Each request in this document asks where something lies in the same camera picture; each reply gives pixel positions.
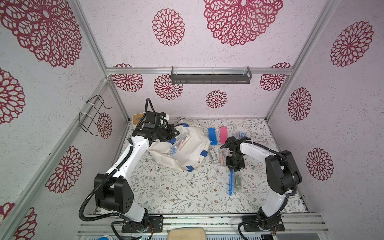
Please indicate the floral table mat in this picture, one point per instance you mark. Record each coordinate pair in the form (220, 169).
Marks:
(205, 190)

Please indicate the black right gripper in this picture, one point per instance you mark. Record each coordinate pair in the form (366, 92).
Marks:
(235, 162)

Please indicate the clear case with pink pens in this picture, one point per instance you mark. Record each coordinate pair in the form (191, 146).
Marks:
(223, 154)

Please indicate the pink plastic pencil case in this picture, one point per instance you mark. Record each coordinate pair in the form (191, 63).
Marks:
(223, 135)

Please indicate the clear case with blue compass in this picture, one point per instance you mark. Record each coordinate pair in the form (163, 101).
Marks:
(242, 135)

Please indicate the clear box with barcode label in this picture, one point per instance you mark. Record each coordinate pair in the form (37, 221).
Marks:
(214, 157)

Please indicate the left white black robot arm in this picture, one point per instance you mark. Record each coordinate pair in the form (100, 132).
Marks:
(112, 191)

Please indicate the blue plastic box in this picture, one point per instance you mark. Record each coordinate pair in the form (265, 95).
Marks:
(212, 136)

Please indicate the black wire wall rack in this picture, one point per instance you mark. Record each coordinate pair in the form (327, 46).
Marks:
(96, 121)

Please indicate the white canvas cartoon tote bag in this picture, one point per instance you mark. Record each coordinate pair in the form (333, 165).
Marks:
(184, 152)

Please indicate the beige cushioned pad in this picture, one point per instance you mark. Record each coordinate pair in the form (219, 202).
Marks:
(187, 234)

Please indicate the clear plastic compass set case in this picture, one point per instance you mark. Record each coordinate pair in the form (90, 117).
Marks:
(235, 134)

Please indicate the clear case with green item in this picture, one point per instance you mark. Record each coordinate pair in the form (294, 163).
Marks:
(238, 181)

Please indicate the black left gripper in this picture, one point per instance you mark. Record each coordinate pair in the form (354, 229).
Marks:
(172, 131)

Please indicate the white wooden-top tissue box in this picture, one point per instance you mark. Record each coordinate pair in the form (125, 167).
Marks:
(137, 117)

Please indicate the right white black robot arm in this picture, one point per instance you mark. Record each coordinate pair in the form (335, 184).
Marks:
(283, 178)

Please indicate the long blue pencil case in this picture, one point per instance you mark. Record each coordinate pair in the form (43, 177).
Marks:
(231, 184)

